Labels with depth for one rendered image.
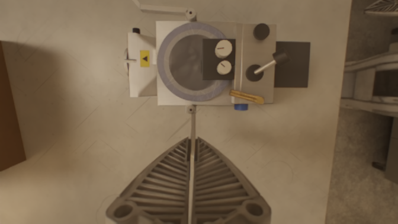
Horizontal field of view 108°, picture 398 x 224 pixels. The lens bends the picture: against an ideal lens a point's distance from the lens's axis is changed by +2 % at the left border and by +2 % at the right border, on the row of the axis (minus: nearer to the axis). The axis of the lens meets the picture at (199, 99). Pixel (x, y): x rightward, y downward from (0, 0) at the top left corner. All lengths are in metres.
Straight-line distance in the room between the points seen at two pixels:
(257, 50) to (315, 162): 0.28
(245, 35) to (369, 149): 1.87
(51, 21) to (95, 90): 0.14
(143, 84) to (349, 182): 1.92
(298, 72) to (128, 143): 0.30
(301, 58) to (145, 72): 0.21
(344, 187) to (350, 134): 0.48
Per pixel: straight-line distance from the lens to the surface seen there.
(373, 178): 2.12
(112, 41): 0.32
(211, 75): 0.16
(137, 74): 0.21
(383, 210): 2.35
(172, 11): 0.19
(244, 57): 0.17
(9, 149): 0.42
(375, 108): 0.84
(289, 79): 0.23
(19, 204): 0.49
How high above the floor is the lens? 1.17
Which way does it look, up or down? 85 degrees down
